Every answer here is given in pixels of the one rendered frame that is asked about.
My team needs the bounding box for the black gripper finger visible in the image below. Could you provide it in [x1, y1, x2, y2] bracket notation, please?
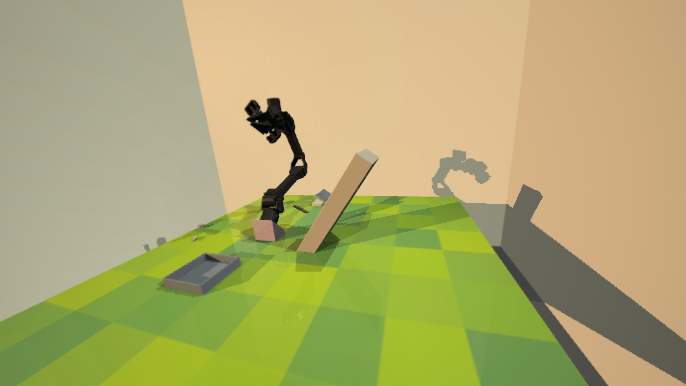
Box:
[247, 108, 262, 122]
[250, 120, 271, 135]

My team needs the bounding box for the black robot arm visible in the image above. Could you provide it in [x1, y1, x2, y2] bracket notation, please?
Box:
[260, 97, 307, 224]

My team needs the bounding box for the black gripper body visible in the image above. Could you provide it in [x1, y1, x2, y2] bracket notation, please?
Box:
[245, 100, 281, 144]

